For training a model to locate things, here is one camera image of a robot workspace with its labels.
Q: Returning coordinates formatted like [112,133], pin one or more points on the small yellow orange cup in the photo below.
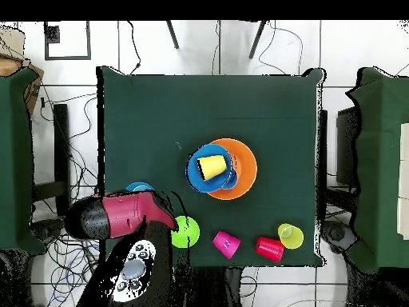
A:
[212,166]

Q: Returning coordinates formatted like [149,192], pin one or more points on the large blue bowl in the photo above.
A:
[195,176]

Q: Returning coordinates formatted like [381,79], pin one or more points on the blue cup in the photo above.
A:
[232,182]

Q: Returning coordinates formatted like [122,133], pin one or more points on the large orange bowl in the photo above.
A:
[246,160]

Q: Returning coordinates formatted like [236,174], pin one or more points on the light blue shallow bowl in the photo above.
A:
[140,186]

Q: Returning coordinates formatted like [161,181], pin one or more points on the pink cup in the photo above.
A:
[227,244]

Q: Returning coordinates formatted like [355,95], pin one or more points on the red cup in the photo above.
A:
[270,249]

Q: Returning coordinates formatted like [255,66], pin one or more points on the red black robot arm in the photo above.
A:
[127,214]

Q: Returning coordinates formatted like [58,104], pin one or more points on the dark green table cloth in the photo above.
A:
[207,105]

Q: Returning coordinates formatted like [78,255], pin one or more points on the green bowl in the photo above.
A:
[188,233]

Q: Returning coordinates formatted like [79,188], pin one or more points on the pale yellow cup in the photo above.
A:
[294,241]

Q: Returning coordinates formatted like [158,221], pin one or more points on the black computer case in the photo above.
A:
[346,144]

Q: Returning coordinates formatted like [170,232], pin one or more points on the grey chair base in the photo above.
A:
[44,228]
[337,235]

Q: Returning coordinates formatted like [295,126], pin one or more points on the green cloth side table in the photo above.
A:
[16,160]
[380,160]

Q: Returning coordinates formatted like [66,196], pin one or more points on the cardboard box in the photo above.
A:
[32,92]

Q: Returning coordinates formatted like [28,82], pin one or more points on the camera tripod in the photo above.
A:
[172,35]

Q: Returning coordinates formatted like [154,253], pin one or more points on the black metal frame bar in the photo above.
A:
[60,144]

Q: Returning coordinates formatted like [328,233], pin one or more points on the black square floor frame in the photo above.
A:
[67,58]

